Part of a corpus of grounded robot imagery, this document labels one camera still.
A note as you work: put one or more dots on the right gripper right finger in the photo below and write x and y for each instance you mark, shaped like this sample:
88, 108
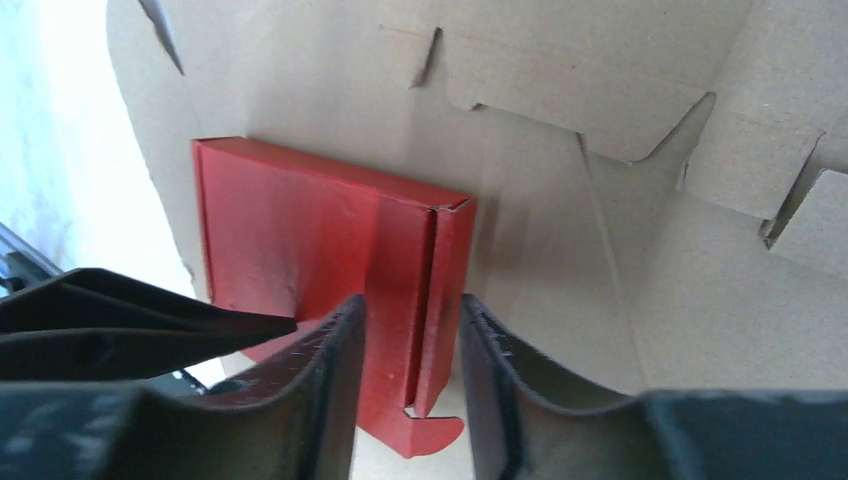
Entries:
530, 417

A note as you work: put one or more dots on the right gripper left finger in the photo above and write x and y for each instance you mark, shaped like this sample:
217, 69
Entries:
291, 416

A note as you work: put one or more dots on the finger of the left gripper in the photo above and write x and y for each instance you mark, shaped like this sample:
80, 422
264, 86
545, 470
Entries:
92, 324

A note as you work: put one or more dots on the red paper box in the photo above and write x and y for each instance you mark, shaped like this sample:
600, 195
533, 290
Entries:
294, 234

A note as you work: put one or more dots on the large flat cardboard sheet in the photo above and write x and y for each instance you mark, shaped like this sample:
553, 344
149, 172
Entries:
661, 186

